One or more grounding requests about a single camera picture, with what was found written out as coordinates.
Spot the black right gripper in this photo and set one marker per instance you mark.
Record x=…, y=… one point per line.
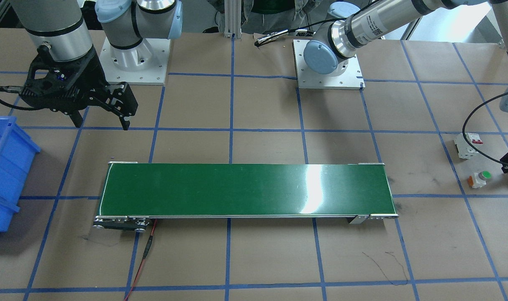
x=89, y=68

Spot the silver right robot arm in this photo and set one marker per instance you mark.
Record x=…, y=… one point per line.
x=61, y=26

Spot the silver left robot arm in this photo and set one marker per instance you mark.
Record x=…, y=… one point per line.
x=340, y=37

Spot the white green circuit breaker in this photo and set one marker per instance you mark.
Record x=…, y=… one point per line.
x=463, y=144

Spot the green conveyor belt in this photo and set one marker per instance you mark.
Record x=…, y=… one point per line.
x=136, y=193

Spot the blue plastic bin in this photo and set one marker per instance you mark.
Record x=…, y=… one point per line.
x=17, y=151

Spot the person in grey jacket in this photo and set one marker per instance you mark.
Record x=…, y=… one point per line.
x=267, y=16

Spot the green push button switch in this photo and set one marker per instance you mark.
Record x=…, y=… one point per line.
x=478, y=180

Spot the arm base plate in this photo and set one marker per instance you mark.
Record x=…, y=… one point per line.
x=144, y=64
x=317, y=67

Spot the aluminium frame post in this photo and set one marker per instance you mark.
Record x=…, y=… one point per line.
x=233, y=19

